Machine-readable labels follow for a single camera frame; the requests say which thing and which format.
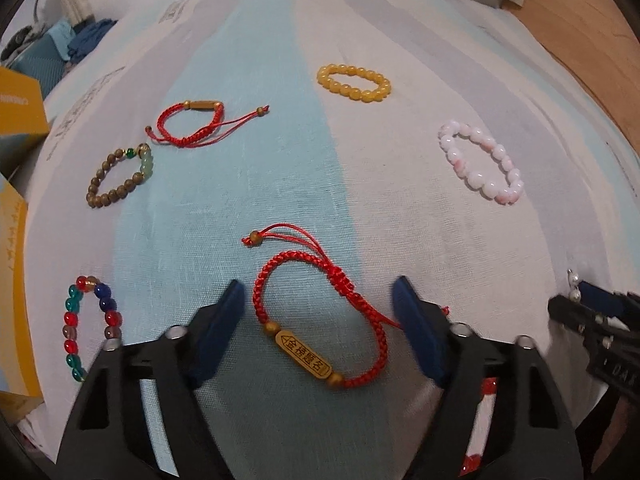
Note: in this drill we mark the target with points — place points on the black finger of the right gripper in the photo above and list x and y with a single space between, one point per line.
600 300

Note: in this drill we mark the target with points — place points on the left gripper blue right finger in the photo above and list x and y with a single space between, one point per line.
424 325

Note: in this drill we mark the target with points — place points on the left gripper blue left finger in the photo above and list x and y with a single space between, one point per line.
211 330

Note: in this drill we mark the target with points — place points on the red cord bracelet gold tube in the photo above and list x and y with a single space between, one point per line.
197 124

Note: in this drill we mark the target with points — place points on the person's right hand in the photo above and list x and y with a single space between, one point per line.
624 414

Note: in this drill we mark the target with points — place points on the striped bed sheet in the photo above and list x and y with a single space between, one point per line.
436 139

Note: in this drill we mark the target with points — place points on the yellow box lid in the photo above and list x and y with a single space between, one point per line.
23 120

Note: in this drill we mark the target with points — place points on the dark blue cloth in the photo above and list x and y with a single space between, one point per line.
88 39

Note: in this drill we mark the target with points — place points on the teal suitcase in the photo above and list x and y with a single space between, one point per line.
42 62

